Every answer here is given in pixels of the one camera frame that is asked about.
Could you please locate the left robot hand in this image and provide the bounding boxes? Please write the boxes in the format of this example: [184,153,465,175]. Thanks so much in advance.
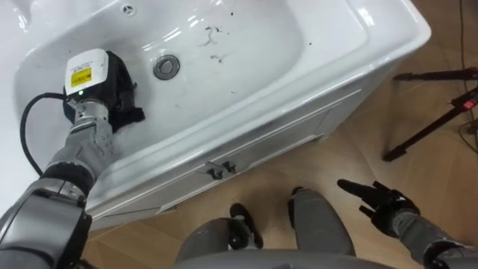
[63,48,137,111]

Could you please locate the thin black floor cable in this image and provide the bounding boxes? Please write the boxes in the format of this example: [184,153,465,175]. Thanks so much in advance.
[457,0,478,153]

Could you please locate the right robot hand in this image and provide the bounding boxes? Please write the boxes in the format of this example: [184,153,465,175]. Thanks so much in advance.
[336,179,421,238]

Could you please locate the black tripod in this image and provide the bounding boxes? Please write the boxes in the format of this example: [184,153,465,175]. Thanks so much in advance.
[382,67,478,163]

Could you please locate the robot legs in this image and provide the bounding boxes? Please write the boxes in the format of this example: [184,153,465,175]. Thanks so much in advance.
[175,186,356,263]

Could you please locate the white washbasin cabinet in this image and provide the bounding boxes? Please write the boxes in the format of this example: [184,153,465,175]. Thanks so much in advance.
[0,0,432,231]

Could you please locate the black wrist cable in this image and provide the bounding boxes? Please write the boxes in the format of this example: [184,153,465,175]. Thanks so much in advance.
[19,92,69,177]

